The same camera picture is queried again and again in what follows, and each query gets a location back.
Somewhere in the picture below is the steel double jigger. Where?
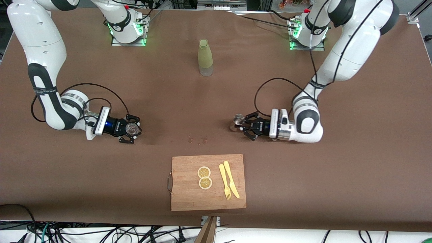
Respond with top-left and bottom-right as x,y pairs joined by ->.
230,114 -> 246,131

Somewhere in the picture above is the yellow plastic knife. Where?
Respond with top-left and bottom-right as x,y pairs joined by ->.
223,161 -> 240,199

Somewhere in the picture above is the yellow plastic fork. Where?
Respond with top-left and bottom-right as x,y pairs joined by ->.
219,164 -> 232,200

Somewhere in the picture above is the brown table cover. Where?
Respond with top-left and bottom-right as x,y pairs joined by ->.
0,6 -> 432,233

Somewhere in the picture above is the green bottle with clear base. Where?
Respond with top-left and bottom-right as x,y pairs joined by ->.
198,39 -> 214,77

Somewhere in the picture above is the wooden cutting board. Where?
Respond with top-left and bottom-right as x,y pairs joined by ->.
167,154 -> 247,212

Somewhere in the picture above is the grey electronics box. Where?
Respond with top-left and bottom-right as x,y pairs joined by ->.
197,0 -> 247,11

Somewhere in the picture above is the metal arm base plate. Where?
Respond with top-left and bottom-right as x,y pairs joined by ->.
289,19 -> 325,51
111,15 -> 149,47

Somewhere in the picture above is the black base power cable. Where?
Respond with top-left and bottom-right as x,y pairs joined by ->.
235,9 -> 299,31

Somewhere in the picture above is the wooden post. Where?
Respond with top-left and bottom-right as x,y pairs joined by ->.
195,216 -> 218,243

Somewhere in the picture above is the black looped cable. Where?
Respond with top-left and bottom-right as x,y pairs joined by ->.
0,204 -> 36,243

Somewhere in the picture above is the aluminium frame corner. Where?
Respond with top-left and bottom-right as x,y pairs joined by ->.
407,0 -> 432,25

